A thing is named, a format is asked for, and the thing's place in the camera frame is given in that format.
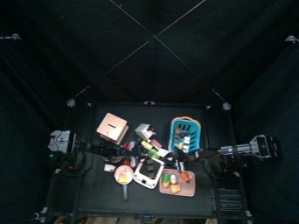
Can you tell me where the white toy cube appliance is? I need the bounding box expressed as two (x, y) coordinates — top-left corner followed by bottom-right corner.
(133, 122), (157, 141)

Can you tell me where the white text label sticker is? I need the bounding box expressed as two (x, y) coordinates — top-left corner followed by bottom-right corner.
(217, 186), (242, 214)

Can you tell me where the blue basket orange rim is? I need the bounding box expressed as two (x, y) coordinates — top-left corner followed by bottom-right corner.
(166, 116), (201, 155)

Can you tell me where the pink toy food piece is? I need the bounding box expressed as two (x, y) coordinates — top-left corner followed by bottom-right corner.
(150, 138), (164, 149)

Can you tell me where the pink wooden box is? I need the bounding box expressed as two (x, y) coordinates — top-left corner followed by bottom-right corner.
(96, 112), (129, 145)

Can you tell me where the pink frying pan with egg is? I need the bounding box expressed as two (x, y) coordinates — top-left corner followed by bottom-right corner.
(113, 164), (136, 202)

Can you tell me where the white toy in basket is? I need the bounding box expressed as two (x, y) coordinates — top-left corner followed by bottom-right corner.
(181, 136), (192, 151)

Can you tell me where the yellow toy food piece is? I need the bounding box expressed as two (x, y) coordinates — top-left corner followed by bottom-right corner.
(140, 140), (154, 151)

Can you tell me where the brown round toy bowl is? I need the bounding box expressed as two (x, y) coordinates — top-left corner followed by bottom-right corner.
(102, 155), (124, 164)

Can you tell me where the pink cutting board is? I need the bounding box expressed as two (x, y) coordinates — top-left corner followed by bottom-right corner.
(157, 168), (197, 198)

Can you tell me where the red white toy piece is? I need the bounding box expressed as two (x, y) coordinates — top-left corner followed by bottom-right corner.
(122, 156), (137, 169)

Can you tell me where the green yellow toy corn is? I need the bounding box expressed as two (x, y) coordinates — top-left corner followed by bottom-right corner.
(161, 173), (172, 188)

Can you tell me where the white toy scale tray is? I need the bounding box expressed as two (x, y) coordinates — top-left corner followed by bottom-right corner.
(132, 157), (165, 190)

